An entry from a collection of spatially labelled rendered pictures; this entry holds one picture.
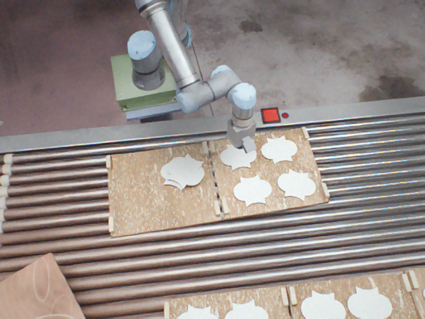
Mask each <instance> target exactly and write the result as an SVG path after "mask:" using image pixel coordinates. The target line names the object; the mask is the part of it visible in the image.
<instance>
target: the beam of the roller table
mask: <svg viewBox="0 0 425 319"><path fill-rule="evenodd" d="M279 112H280V117H281V123H274V124H267V125H263V121H262V115H261V112H257V113H254V117H253V119H254V121H255V122H256V123H257V126H256V130H266V129H273V128H286V127H300V126H307V125H320V124H328V123H341V122H355V121H362V120H368V119H375V118H389V117H396V116H410V115H423V114H425V96H419V97H406V98H398V99H392V100H384V101H370V102H363V103H349V104H336V105H327V106H314V107H306V108H292V109H285V110H279ZM282 113H287V114H288V118H283V117H282V116H281V115H282ZM231 116H232V115H221V116H208V117H200V118H187V119H179V120H173V121H165V122H151V123H137V124H130V125H115V126H108V127H95V128H81V129H73V130H59V132H45V133H38V134H24V135H11V136H2V137H0V156H4V155H6V154H25V153H32V152H39V151H53V150H60V149H73V148H81V147H94V146H107V145H115V144H128V143H135V142H142V141H155V140H163V139H176V138H184V137H197V136H205V135H218V134H227V126H228V120H229V119H230V118H231Z"/></svg>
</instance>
